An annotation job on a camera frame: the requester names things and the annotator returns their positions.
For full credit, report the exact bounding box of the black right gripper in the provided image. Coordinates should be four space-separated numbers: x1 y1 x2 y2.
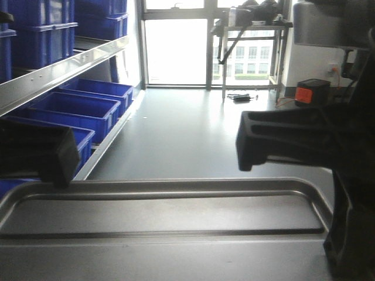
236 54 374 280

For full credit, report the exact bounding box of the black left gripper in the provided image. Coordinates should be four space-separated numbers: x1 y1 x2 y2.
1 119 80 188

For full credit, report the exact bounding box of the silver metal tray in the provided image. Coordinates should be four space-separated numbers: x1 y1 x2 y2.
1 179 332 280

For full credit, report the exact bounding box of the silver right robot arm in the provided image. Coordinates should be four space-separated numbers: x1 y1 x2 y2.
236 1 374 280

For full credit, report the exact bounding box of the blue bin on floor shelf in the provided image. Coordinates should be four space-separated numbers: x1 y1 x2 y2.
56 78 134 116

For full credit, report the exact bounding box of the steel shelf edge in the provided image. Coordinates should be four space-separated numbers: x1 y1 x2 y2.
1 36 129 116

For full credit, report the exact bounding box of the black orange power box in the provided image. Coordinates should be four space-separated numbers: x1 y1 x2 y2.
295 78 330 107

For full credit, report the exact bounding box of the metal table by window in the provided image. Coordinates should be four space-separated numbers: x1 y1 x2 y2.
210 0 294 102

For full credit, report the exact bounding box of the blue bin upper left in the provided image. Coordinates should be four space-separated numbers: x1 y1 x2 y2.
1 1 128 83

